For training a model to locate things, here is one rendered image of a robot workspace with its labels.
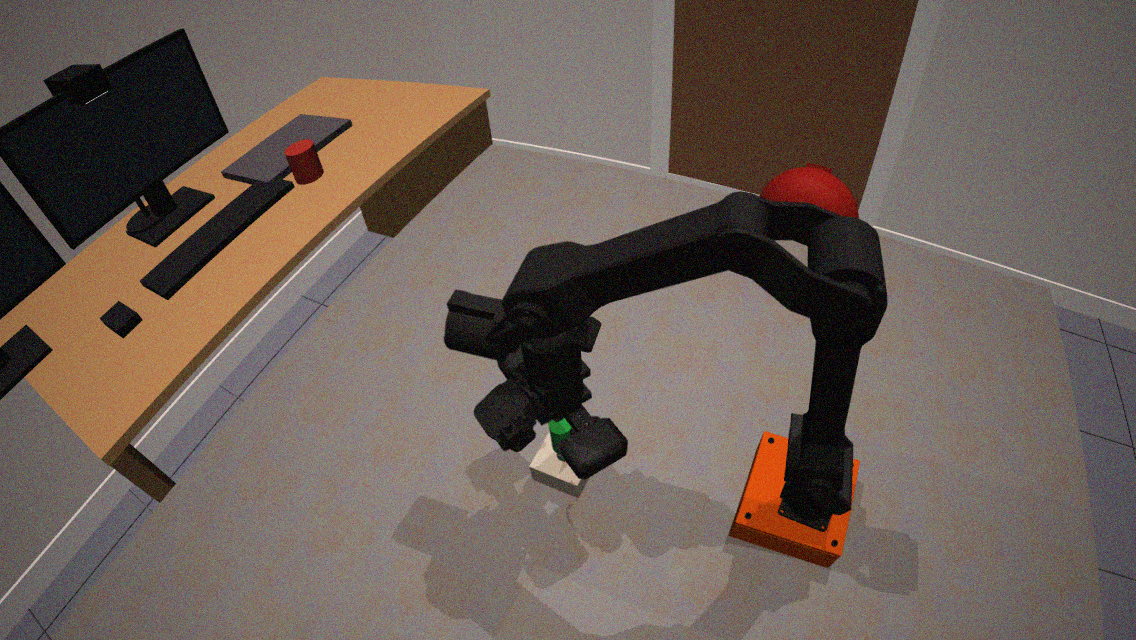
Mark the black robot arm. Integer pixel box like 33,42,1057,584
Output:
444,191,887,532

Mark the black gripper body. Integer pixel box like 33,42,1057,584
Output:
498,344,628,480

